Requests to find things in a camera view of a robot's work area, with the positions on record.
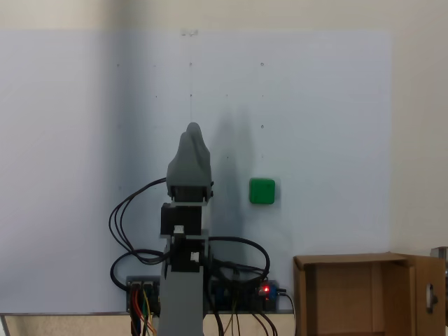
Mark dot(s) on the metal corner bracket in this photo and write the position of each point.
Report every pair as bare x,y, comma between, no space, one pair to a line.
440,252

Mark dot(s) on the brown cardboard box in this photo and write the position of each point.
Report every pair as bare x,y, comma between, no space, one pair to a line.
343,297

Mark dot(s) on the grey electronics board holder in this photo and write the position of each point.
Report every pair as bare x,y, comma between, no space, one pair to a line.
134,279

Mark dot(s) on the green dice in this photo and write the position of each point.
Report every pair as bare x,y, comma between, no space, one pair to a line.
262,191

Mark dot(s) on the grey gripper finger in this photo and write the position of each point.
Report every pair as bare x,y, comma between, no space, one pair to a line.
180,164
200,164

